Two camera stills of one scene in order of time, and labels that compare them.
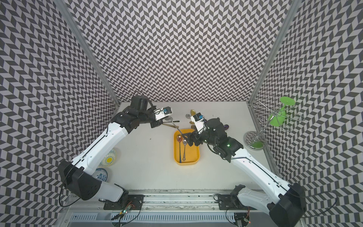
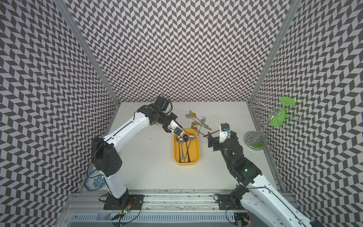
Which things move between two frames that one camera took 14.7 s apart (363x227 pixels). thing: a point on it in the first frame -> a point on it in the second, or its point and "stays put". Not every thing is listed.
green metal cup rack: [272, 111] stays put
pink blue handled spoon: [179, 139] stays put
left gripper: [157, 123] -> [174, 117]
